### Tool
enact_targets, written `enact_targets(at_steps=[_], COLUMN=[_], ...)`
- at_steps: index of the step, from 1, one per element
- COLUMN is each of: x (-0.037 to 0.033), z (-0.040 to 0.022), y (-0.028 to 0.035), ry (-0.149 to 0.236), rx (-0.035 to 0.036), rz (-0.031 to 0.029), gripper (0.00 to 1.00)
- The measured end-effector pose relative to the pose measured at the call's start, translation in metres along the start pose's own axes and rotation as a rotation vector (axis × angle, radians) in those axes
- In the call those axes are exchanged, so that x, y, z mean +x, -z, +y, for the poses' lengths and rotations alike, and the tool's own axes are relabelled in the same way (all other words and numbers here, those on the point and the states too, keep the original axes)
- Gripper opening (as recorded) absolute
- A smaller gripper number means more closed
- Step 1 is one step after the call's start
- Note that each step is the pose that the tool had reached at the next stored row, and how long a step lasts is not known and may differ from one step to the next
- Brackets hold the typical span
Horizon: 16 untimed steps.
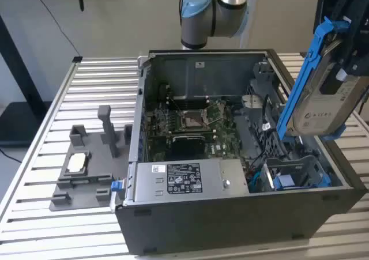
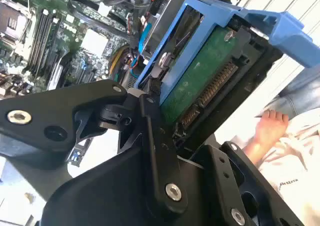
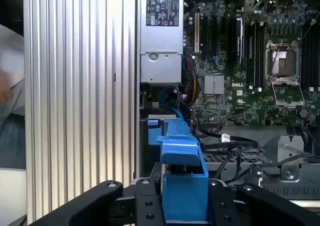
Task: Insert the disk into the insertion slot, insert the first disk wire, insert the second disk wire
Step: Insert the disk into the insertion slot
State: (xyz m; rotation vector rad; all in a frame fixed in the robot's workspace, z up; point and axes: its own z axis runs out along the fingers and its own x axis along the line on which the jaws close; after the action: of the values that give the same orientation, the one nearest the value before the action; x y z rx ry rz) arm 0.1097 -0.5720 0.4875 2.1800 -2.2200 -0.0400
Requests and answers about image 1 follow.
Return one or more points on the silver power supply unit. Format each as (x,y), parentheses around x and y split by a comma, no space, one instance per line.
(210,182)

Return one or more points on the CPU socket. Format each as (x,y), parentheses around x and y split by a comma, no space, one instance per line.
(191,121)

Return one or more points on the silver CPU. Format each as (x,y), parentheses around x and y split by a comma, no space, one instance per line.
(76,162)

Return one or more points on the grey metal drive cage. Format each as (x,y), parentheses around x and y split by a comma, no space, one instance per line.
(253,104)

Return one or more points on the blue case latch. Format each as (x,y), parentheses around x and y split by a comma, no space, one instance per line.
(116,185)

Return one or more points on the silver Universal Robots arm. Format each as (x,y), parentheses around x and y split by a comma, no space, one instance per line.
(201,20)

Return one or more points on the black graphics card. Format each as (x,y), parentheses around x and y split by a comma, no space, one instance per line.
(187,146)

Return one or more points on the hard disk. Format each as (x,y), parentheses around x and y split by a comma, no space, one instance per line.
(323,113)

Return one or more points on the black open PC case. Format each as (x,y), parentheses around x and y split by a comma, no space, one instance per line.
(219,228)

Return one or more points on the grey parts rack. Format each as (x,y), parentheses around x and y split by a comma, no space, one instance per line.
(95,156)

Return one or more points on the black monitor stand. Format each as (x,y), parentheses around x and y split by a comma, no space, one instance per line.
(17,69)

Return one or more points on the green motherboard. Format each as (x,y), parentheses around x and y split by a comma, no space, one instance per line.
(225,139)

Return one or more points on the black table corner cap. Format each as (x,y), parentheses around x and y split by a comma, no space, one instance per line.
(77,60)

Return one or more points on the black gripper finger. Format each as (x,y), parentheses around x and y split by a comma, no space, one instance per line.
(331,82)

